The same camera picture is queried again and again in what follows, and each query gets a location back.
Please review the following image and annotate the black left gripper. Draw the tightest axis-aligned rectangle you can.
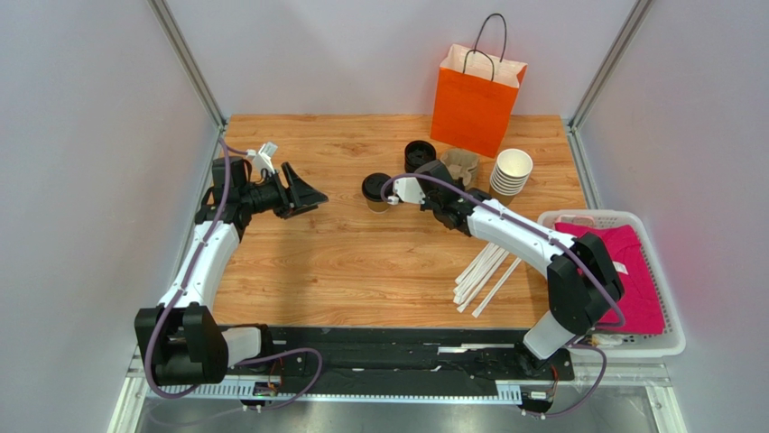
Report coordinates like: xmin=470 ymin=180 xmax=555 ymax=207
xmin=239 ymin=162 xmax=328 ymax=220

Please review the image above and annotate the black cup lid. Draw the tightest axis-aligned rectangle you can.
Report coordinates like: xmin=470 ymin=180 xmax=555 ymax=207
xmin=361 ymin=172 xmax=391 ymax=203

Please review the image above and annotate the brown paper cup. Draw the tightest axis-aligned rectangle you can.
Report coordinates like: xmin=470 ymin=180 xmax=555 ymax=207
xmin=366 ymin=198 xmax=391 ymax=214

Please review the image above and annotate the orange paper bag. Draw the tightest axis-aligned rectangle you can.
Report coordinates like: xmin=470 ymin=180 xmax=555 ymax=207
xmin=431 ymin=13 xmax=528 ymax=157

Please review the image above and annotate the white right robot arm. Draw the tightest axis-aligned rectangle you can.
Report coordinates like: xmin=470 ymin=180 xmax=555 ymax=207
xmin=413 ymin=161 xmax=625 ymax=361

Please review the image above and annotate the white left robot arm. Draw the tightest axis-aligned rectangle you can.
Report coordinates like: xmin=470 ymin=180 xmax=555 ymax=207
xmin=134 ymin=157 xmax=329 ymax=389

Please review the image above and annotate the white wrapped straw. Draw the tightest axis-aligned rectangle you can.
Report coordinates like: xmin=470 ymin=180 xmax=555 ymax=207
xmin=455 ymin=243 xmax=499 ymax=285
xmin=453 ymin=246 xmax=509 ymax=304
xmin=456 ymin=259 xmax=506 ymax=312
xmin=471 ymin=258 xmax=522 ymax=318

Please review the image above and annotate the stack of black lids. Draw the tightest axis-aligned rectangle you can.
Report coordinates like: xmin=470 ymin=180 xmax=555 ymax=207
xmin=403 ymin=140 xmax=437 ymax=172

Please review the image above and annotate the stack of paper cups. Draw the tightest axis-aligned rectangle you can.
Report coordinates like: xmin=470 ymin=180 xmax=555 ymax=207
xmin=489 ymin=149 xmax=533 ymax=206

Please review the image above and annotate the pink folded cloth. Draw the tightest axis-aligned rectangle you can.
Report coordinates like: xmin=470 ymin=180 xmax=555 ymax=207
xmin=554 ymin=222 xmax=665 ymax=335

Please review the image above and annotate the white plastic basket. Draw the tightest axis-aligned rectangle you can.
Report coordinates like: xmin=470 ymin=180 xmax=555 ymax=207
xmin=537 ymin=209 xmax=686 ymax=361

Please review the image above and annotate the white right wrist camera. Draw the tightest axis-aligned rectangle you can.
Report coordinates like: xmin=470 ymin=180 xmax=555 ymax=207
xmin=386 ymin=177 xmax=425 ymax=206

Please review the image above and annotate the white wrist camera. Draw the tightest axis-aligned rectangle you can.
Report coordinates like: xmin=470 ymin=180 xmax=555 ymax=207
xmin=246 ymin=142 xmax=278 ymax=177
xmin=386 ymin=177 xmax=425 ymax=206

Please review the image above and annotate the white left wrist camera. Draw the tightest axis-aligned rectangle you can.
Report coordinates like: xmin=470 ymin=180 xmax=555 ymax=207
xmin=246 ymin=142 xmax=278 ymax=177

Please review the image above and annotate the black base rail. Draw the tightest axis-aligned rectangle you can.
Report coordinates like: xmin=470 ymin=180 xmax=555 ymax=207
xmin=230 ymin=326 xmax=575 ymax=397

